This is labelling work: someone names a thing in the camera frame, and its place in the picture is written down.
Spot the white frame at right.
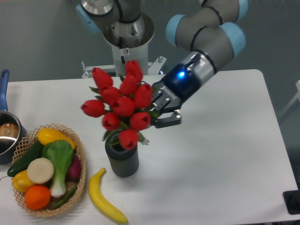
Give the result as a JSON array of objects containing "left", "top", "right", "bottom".
[{"left": 278, "top": 80, "right": 300, "bottom": 121}]

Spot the blue handled saucepan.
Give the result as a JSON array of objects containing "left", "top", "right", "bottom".
[{"left": 0, "top": 69, "right": 27, "bottom": 164}]

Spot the green bok choy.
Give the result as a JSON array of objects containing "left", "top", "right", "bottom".
[{"left": 42, "top": 140, "right": 73, "bottom": 197}]

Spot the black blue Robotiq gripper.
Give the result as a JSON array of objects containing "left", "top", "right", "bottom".
[{"left": 140, "top": 63, "right": 196, "bottom": 128}]

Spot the black device at edge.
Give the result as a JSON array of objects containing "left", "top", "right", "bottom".
[{"left": 283, "top": 190, "right": 300, "bottom": 215}]

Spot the white round radish slice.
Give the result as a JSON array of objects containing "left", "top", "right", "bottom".
[{"left": 27, "top": 157, "right": 54, "bottom": 184}]

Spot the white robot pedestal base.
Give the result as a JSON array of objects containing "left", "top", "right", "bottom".
[{"left": 97, "top": 13, "right": 167, "bottom": 76}]

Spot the purple red onion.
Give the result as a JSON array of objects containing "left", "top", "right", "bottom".
[{"left": 67, "top": 154, "right": 82, "bottom": 180}]

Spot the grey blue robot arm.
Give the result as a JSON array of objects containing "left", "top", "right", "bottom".
[{"left": 76, "top": 0, "right": 248, "bottom": 128}]

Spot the orange fruit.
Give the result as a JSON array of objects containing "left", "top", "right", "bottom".
[{"left": 25, "top": 185, "right": 51, "bottom": 210}]

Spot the grey ribbed vase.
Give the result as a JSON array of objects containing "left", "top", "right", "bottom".
[{"left": 105, "top": 132, "right": 139, "bottom": 178}]

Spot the woven wicker basket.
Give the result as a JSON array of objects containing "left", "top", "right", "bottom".
[{"left": 12, "top": 124, "right": 86, "bottom": 218}]

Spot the green chili pepper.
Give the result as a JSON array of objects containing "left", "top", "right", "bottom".
[{"left": 50, "top": 186, "right": 77, "bottom": 210}]

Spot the yellow banana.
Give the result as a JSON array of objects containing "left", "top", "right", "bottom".
[{"left": 88, "top": 167, "right": 128, "bottom": 224}]

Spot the green cucumber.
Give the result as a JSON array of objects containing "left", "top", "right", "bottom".
[{"left": 7, "top": 141, "right": 44, "bottom": 177}]

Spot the red tulip bouquet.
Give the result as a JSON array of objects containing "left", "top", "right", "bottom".
[{"left": 81, "top": 60, "right": 158, "bottom": 150}]

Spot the yellow squash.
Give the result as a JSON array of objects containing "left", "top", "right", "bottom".
[{"left": 37, "top": 128, "right": 76, "bottom": 150}]

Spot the yellow bell pepper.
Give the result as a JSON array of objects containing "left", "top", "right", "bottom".
[{"left": 12, "top": 170, "right": 35, "bottom": 193}]

